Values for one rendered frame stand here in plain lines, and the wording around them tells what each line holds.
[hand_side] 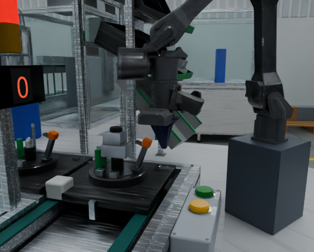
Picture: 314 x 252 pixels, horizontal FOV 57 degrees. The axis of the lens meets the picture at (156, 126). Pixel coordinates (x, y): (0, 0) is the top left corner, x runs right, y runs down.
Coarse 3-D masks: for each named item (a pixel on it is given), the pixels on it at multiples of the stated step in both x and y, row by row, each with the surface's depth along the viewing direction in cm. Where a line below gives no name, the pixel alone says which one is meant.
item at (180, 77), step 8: (104, 24) 90; (112, 24) 95; (120, 24) 99; (104, 32) 90; (112, 32) 89; (120, 32) 88; (136, 32) 99; (96, 40) 92; (104, 40) 91; (112, 40) 89; (120, 40) 88; (136, 40) 100; (144, 40) 98; (104, 48) 91; (112, 48) 90
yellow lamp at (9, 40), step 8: (0, 24) 48; (8, 24) 48; (16, 24) 50; (0, 32) 48; (8, 32) 49; (16, 32) 50; (0, 40) 48; (8, 40) 49; (16, 40) 50; (0, 48) 49; (8, 48) 49; (16, 48) 50
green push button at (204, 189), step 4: (196, 188) 64; (200, 188) 64; (204, 188) 64; (208, 188) 64; (212, 188) 65; (196, 192) 64; (200, 192) 63; (204, 192) 62; (208, 192) 63; (212, 192) 63; (204, 196) 62; (208, 196) 63
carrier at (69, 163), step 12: (24, 156) 77; (36, 156) 81; (60, 156) 87; (72, 156) 87; (84, 156) 87; (24, 168) 72; (36, 168) 73; (48, 168) 75; (60, 168) 77; (72, 168) 77; (24, 180) 69; (36, 180) 69; (36, 192) 65
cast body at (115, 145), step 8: (112, 128) 68; (120, 128) 68; (104, 136) 68; (112, 136) 67; (120, 136) 67; (104, 144) 69; (112, 144) 68; (120, 144) 67; (128, 144) 69; (104, 152) 69; (112, 152) 68; (120, 152) 68; (128, 152) 69
